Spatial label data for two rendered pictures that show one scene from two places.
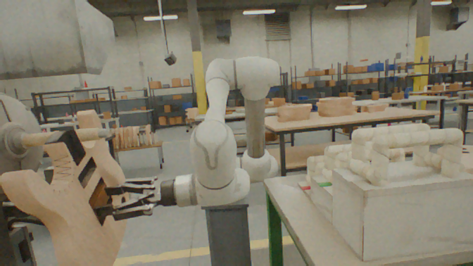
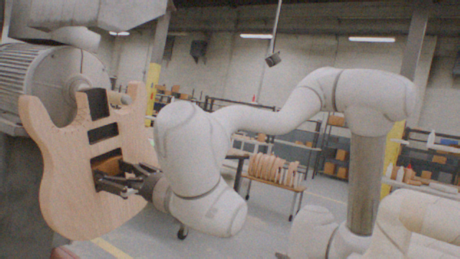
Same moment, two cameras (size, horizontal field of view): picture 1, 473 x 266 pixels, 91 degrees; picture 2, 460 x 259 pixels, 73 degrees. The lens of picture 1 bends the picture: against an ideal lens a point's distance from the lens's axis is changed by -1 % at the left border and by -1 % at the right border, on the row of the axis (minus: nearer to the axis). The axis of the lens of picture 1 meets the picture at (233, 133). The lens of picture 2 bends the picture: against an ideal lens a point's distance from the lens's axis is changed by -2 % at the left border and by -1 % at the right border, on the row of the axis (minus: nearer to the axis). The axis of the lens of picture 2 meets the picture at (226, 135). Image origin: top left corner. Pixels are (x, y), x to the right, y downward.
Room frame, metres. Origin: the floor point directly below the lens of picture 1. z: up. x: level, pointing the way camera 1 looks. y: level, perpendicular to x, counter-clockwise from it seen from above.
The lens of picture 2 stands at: (0.13, -0.36, 1.25)
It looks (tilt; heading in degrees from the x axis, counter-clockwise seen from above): 3 degrees down; 37
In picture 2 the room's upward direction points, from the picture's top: 11 degrees clockwise
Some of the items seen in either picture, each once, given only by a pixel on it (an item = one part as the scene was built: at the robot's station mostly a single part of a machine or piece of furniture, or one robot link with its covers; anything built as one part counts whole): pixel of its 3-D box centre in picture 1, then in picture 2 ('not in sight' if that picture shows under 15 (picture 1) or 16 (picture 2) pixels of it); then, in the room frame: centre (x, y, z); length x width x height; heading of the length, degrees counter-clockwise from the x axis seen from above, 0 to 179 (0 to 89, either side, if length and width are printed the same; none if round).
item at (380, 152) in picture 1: (379, 163); (385, 255); (0.49, -0.32, 1.15); 0.03 x 0.03 x 0.09
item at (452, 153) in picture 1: (451, 155); not in sight; (0.50, -0.48, 1.15); 0.03 x 0.03 x 0.09
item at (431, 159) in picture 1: (438, 161); not in sight; (0.54, -0.49, 1.12); 0.11 x 0.03 x 0.03; 3
